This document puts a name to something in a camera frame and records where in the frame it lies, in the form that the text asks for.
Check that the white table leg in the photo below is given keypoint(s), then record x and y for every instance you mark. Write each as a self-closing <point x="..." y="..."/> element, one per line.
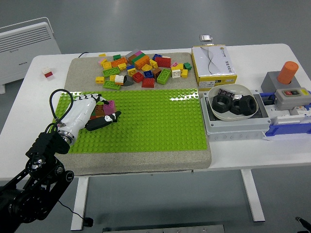
<point x="253" y="194"/>
<point x="80" y="204"/>

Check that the pale pink toy brick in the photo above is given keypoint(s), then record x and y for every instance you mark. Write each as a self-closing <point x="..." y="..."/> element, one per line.
<point x="101" y="61"/>

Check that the yellow sloped toy brick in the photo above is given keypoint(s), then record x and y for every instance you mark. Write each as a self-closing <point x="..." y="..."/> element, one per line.
<point x="146" y="67"/>

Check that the grey-brown foam mat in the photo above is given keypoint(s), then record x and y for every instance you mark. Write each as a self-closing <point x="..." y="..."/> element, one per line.
<point x="121" y="162"/>

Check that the small dark green brick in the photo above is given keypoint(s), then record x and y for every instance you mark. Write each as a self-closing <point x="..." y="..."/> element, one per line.
<point x="116" y="57"/>
<point x="187" y="66"/>

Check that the grey sloped toy brick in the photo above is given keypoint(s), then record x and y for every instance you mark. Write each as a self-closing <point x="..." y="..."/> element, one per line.
<point x="127" y="81"/>

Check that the small silver metal object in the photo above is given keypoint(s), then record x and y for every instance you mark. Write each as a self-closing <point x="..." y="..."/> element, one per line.
<point x="205" y="38"/>

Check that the large red toy brick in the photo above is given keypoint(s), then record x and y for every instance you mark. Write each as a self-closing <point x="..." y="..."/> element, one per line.
<point x="162" y="62"/>

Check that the white and orange brick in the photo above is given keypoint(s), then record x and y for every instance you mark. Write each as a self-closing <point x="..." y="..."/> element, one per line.
<point x="118" y="79"/>

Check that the grey plastic junction box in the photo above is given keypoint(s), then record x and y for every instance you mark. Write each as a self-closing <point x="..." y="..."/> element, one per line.
<point x="232" y="128"/>

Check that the yellow and white carton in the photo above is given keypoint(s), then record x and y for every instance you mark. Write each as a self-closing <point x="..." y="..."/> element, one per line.
<point x="213" y="63"/>

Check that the green toy baseplate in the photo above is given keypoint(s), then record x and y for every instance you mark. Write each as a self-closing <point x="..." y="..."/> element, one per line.
<point x="145" y="126"/>

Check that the white shallow bowl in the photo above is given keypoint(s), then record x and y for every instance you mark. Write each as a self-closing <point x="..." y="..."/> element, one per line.
<point x="227" y="117"/>

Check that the red sloped toy brick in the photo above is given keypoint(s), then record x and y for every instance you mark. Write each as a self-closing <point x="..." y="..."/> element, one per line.
<point x="148" y="82"/>

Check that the brown toy brick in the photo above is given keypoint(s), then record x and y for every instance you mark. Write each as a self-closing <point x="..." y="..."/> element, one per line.
<point x="99" y="110"/>
<point x="131" y="59"/>
<point x="156" y="72"/>

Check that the white breaker module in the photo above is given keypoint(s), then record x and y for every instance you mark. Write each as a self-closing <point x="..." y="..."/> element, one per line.
<point x="286" y="118"/>

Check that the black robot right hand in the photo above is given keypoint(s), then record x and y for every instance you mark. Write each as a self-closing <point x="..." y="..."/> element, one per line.
<point x="302" y="221"/>

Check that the blue plastic rail base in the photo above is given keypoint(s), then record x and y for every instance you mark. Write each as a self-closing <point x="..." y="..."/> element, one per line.
<point x="286" y="129"/>

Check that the dark patterned component strip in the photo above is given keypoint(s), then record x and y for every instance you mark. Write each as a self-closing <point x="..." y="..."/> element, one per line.
<point x="226" y="93"/>

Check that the grey block with hole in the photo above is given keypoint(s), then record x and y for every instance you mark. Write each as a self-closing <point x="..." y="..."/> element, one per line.
<point x="269" y="82"/>

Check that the large orange toy brick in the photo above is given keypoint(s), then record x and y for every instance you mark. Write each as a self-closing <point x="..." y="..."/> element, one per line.
<point x="141" y="62"/>

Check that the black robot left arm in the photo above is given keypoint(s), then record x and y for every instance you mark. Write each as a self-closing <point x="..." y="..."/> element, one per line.
<point x="36" y="194"/>

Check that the thin pink toy brick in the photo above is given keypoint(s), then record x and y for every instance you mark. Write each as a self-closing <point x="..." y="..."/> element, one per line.
<point x="138" y="53"/>

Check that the white panel heater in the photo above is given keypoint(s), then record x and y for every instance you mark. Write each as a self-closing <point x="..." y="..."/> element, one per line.
<point x="19" y="48"/>

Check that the blue toy brick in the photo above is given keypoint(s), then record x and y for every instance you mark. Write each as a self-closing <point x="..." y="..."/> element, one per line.
<point x="156" y="56"/>
<point x="148" y="74"/>
<point x="130" y="67"/>

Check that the dark green toy brick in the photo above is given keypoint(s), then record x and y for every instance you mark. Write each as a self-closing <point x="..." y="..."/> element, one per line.
<point x="138" y="57"/>

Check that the long light green brick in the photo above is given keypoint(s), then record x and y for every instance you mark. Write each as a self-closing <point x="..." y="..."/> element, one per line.
<point x="163" y="76"/>
<point x="110" y="72"/>
<point x="111" y="85"/>

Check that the long orange toy brick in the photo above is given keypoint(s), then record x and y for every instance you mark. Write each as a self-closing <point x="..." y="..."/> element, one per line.
<point x="118" y="62"/>

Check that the orange cylinder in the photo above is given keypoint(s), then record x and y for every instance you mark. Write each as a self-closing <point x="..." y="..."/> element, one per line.
<point x="287" y="72"/>

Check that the small black hex nut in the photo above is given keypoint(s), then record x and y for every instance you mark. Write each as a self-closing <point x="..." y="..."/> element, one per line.
<point x="234" y="110"/>

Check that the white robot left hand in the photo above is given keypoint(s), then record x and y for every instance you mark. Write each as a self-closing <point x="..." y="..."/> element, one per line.
<point x="77" y="116"/>

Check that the thin white toy brick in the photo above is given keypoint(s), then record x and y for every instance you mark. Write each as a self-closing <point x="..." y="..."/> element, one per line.
<point x="165" y="57"/>

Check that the large black hex nut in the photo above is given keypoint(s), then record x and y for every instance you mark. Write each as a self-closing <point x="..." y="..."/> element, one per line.
<point x="216" y="104"/>
<point x="243" y="106"/>

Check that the grey push-button switch box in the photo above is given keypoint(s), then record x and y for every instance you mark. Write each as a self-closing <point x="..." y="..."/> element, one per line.
<point x="288" y="100"/>

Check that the pink sloped toy brick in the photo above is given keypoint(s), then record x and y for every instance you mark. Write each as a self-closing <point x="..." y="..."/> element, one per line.
<point x="173" y="65"/>

